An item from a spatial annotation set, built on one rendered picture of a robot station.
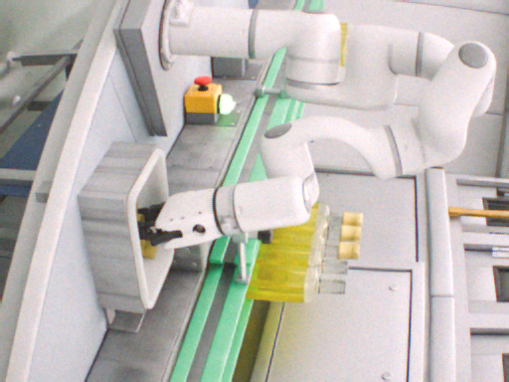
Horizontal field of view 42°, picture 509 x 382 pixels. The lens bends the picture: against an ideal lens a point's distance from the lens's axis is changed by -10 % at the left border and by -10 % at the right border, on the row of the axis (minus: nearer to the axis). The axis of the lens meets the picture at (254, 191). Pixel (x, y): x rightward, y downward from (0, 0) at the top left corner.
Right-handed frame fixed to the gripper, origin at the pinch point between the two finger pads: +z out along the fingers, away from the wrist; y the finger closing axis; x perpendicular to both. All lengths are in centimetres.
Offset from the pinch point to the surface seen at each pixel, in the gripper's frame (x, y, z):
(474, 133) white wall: -290, 619, -78
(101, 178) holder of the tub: 11.3, -4.7, 0.2
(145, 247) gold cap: -6.5, 3.4, 2.0
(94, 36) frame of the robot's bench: 28.7, 19.8, 5.7
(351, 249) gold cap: -28.2, 27.7, -27.6
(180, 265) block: -15.2, 10.0, 0.3
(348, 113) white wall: -243, 618, 60
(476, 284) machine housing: -53, 42, -53
